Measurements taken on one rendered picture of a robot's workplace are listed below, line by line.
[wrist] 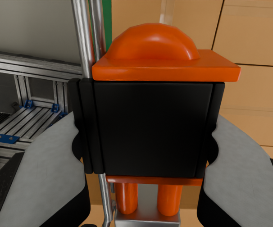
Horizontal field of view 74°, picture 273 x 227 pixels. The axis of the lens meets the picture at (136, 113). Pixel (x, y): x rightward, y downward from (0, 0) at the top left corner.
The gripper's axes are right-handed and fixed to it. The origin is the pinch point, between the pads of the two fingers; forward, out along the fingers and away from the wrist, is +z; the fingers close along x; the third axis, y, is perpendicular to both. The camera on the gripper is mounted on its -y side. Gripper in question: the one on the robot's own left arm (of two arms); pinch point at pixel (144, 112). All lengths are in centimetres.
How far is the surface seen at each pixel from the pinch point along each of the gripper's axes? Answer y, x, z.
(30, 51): 17, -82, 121
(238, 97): 26, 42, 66
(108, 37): 8, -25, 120
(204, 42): 4, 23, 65
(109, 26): 1, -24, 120
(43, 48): 15, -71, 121
